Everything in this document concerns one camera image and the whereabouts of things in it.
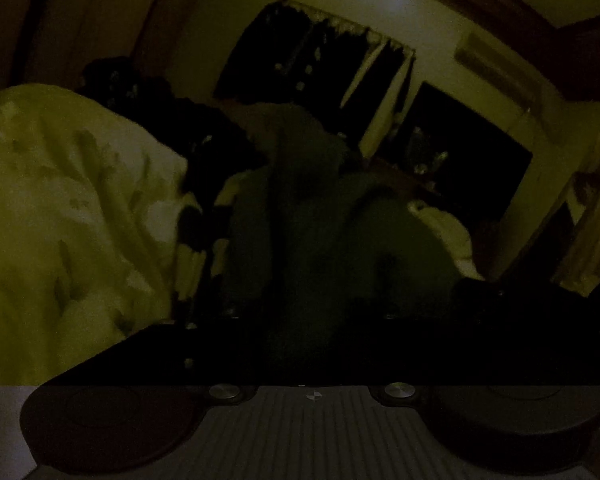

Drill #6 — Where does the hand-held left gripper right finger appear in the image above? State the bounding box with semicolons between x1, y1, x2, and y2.
347;310;523;402

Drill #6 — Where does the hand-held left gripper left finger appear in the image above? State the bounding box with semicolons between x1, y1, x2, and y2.
105;310;281;402

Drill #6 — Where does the dark garment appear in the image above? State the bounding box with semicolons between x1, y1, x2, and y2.
220;102;463;386

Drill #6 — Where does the white bedding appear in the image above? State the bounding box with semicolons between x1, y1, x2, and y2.
409;199;485;281

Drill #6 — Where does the white patterned blanket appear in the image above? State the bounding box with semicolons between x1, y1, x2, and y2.
0;84;223;387

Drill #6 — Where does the pale patterned curtain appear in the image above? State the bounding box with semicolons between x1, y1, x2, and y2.
552;90;600;297

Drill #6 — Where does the black cloth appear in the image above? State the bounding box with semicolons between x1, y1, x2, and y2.
79;55;268;211

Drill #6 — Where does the white curtain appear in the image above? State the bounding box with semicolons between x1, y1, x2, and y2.
340;45;417;157

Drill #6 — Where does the dark window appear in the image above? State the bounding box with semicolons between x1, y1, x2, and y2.
214;0;417;136

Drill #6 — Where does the wall air conditioner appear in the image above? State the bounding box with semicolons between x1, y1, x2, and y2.
454;30;548;109

